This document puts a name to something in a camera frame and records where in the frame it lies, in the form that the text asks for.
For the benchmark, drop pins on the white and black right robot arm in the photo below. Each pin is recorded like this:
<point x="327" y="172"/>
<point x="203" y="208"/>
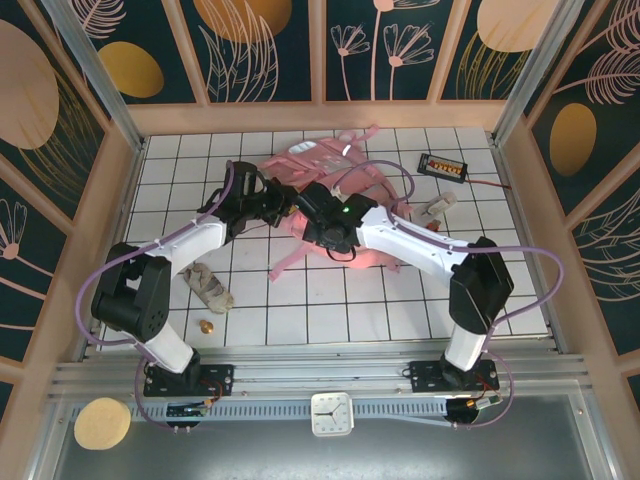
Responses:
<point x="400" y="240"/>

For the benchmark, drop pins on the black charging board yellow connectors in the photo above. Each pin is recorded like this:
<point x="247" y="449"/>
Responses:
<point x="442" y="167"/>

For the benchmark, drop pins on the small brass knob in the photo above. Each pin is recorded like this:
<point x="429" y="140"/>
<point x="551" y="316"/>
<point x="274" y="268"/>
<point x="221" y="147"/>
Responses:
<point x="207" y="327"/>

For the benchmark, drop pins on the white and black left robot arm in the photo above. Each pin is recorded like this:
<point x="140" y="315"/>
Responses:
<point x="195" y="242"/>

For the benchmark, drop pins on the aluminium rail frame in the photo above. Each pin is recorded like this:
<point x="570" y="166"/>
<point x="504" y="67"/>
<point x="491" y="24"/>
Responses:
<point x="320" y="372"/>

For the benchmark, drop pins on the pink backpack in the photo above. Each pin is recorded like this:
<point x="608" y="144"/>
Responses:
<point x="310" y="165"/>

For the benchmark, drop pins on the round yellow sponge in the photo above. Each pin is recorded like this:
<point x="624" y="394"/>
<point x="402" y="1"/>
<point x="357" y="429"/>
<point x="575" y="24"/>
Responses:
<point x="102" y="423"/>

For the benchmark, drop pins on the transparent plastic pencil case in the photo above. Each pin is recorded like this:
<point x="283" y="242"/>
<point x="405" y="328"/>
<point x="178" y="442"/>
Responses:
<point x="435" y="205"/>

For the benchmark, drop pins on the aluminium corner post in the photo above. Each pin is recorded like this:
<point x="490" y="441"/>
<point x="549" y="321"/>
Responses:
<point x="95" y="75"/>
<point x="530" y="70"/>

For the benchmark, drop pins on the white square clock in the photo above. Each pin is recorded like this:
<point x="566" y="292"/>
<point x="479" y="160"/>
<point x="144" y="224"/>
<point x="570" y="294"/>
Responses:
<point x="332" y="415"/>

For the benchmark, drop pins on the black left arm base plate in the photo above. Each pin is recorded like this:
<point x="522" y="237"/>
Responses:
<point x="220" y="376"/>

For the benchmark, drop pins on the dark floral wall panel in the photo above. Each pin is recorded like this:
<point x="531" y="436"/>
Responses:
<point x="250" y="65"/>
<point x="165" y="30"/>
<point x="480" y="75"/>
<point x="30" y="100"/>
<point x="380" y="75"/>
<point x="600" y="100"/>

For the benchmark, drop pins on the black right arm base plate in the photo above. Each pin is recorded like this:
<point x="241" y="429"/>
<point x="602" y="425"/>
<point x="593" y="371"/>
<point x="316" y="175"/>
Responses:
<point x="425" y="375"/>

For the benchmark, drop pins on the small green circuit board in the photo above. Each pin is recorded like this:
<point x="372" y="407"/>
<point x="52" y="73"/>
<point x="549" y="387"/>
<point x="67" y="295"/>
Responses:
<point x="482" y="403"/>
<point x="187" y="410"/>

